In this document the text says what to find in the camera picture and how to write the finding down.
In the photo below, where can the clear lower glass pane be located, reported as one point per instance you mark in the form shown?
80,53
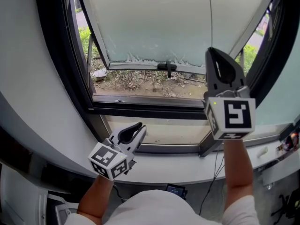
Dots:
164,130

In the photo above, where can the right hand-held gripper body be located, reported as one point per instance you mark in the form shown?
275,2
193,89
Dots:
234,116

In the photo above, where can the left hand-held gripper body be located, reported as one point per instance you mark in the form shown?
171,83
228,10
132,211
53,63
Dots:
107,163

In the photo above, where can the metal window stay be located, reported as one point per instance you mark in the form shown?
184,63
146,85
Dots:
241,60

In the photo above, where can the window with mesh screen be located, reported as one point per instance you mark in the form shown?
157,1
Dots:
274,62

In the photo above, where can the small black screen device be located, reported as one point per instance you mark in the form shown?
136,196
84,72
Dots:
175,190

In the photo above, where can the person's left forearm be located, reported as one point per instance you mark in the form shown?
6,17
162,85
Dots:
96,196

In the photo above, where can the small colourful clutter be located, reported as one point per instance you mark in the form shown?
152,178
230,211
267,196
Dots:
290,142

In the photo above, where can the black office chair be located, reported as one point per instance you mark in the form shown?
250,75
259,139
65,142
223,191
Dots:
290,205

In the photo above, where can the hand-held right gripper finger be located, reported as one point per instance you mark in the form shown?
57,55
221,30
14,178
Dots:
229,71
212,78

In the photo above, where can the person's right forearm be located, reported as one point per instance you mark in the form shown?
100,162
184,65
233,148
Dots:
237,172

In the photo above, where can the white windowsill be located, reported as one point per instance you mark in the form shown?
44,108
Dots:
168,167

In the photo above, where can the large frosted glass pane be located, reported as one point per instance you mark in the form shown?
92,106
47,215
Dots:
281,102

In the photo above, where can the person's white shirt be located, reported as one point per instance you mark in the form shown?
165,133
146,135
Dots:
159,210

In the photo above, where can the white paper roll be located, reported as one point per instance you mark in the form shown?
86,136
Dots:
262,152

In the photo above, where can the white and grey chair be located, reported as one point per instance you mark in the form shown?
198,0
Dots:
62,210

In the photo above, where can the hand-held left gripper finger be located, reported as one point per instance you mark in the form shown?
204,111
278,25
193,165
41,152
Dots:
138,142
126,133

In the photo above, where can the frosted window sash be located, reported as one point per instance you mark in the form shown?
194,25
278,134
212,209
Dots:
152,27

